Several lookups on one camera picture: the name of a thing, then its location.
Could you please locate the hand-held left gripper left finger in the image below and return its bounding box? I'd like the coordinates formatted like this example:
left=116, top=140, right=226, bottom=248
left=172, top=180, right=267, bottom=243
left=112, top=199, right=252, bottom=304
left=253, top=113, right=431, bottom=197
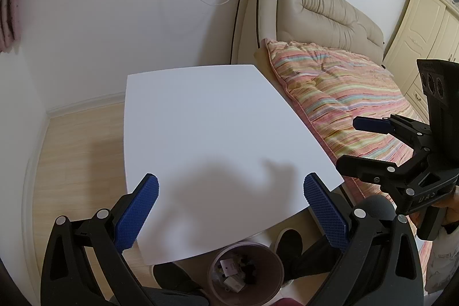
left=40, top=173, right=160, bottom=306

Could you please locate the striped pink quilt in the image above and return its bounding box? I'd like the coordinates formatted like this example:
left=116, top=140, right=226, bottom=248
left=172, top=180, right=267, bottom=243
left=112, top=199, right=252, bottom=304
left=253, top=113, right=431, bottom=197
left=265, top=38, right=434, bottom=274

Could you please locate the pink waste bin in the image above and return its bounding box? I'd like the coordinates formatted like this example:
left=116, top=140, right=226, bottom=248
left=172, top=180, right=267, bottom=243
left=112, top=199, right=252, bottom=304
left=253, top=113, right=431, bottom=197
left=207, top=241, right=285, bottom=306

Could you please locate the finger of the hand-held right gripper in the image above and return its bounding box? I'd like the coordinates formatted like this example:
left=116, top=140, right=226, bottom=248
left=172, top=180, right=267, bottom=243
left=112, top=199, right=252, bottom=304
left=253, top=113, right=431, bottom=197
left=337, top=155, right=429, bottom=192
left=353, top=113, right=431, bottom=151

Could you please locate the tan mattress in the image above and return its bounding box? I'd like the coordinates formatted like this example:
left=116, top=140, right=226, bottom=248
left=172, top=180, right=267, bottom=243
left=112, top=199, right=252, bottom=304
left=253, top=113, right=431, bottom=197
left=253, top=48, right=270, bottom=71

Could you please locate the pink curtain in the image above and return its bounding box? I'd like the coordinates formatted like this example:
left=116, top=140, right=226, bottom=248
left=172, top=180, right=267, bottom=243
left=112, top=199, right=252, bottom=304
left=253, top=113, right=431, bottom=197
left=0, top=0, right=22, bottom=54

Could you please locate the black shoe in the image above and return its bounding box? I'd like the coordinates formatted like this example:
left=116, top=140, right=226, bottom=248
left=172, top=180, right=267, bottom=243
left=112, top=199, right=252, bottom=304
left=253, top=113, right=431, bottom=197
left=153, top=262, right=196, bottom=290
left=275, top=229, right=304, bottom=264

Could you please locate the white bedside table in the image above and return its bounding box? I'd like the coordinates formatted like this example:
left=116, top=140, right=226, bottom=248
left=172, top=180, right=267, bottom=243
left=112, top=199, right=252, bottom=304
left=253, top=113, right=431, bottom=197
left=124, top=64, right=345, bottom=265

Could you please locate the person's right hand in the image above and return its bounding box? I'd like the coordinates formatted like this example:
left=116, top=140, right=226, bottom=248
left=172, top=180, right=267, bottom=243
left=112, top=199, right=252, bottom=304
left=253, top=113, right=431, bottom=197
left=410, top=185, right=459, bottom=232

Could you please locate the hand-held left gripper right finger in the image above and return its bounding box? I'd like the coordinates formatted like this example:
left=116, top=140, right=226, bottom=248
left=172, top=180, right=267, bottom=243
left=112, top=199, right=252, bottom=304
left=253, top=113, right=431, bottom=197
left=303, top=173, right=425, bottom=306

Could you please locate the beige padded headboard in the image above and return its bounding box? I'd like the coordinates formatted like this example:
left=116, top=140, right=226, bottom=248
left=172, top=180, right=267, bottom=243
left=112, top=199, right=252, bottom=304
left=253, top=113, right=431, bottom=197
left=230, top=0, right=384, bottom=65

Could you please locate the cream wardrobe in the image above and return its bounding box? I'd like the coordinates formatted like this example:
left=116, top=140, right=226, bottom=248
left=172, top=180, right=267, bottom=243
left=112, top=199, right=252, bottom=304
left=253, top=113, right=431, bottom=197
left=383, top=0, right=459, bottom=124

